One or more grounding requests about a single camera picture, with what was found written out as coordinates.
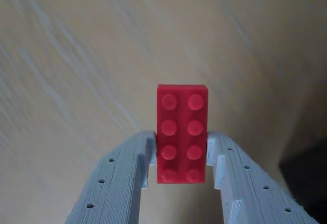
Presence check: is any red lego block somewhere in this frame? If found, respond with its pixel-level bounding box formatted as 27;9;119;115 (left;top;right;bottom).
155;83;209;185

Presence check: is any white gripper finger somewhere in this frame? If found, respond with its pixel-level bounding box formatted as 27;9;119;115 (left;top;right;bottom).
206;131;320;224
63;130;157;224

